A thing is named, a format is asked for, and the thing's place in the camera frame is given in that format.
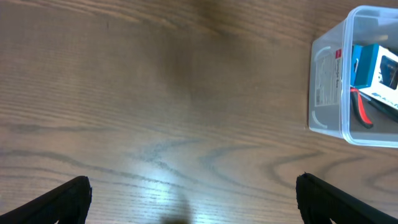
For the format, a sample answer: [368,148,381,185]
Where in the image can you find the blue white cardboard box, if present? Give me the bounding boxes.
[350,44,397,110]

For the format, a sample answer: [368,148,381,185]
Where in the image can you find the red handled pliers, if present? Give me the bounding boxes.
[350,87,373,129]

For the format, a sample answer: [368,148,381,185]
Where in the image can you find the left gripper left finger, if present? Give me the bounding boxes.
[1,175,92,223]

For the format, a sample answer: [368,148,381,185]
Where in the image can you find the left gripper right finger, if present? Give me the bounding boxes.
[295,173,397,224]

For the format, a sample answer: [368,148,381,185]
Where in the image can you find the clear plastic storage container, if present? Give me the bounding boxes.
[308,6,397,148]

